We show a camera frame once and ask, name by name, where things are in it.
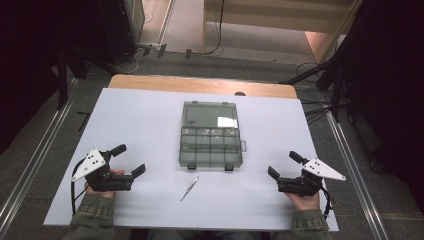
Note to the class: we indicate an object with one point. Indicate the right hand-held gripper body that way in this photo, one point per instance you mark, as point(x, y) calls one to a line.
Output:
point(305, 186)

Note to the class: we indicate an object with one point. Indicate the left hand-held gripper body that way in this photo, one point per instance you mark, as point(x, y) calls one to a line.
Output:
point(100, 180)

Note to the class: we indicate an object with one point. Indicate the person's right hand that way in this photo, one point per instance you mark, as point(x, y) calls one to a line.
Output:
point(306, 202)

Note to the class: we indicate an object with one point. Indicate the person's left hand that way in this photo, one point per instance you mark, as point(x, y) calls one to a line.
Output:
point(106, 195)

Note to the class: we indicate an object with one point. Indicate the white table board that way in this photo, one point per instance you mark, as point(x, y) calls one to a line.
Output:
point(150, 126)

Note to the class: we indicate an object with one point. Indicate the metal tweezers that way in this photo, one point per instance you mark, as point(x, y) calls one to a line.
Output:
point(189, 188)

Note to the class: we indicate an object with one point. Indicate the transparent grey compartment box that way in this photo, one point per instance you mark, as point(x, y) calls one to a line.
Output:
point(210, 146)

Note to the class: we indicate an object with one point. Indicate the black tripod stand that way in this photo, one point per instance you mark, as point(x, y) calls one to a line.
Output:
point(335, 86)

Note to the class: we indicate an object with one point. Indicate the black metal stand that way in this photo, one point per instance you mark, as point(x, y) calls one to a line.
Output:
point(62, 83)

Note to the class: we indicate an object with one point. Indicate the wooden table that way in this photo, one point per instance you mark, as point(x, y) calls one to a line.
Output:
point(200, 85)

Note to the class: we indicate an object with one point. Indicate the black cabinet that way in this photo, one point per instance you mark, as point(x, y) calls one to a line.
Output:
point(116, 30)

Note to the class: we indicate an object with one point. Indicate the light wooden furniture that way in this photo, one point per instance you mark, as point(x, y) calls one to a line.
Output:
point(276, 16)

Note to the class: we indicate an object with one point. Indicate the metal floor rail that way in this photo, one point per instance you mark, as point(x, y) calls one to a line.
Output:
point(33, 156)
point(356, 176)

